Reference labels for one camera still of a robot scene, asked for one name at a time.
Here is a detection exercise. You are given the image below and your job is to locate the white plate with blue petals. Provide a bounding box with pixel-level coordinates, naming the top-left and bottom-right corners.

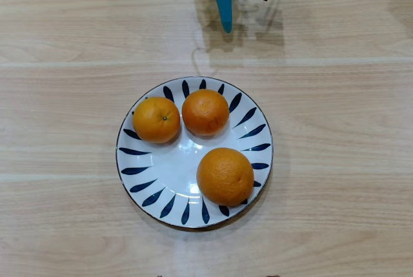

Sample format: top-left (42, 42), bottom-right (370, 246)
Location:
top-left (116, 76), bottom-right (274, 229)

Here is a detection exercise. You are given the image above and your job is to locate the large orange with green stem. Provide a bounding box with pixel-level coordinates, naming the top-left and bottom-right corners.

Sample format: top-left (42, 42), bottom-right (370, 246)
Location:
top-left (196, 147), bottom-right (255, 207)

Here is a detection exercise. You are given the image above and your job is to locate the small orange with wrinkled top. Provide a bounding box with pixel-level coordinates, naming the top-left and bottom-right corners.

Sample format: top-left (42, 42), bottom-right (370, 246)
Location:
top-left (132, 96), bottom-right (181, 145)

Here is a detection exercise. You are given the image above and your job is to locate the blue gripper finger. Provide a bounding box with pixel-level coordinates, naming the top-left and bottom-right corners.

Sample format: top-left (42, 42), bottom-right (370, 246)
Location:
top-left (215, 0), bottom-right (236, 34)

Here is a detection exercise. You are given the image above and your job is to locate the small reddish smooth orange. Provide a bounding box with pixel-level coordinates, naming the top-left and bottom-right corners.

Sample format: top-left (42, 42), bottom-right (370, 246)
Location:
top-left (181, 88), bottom-right (230, 137)

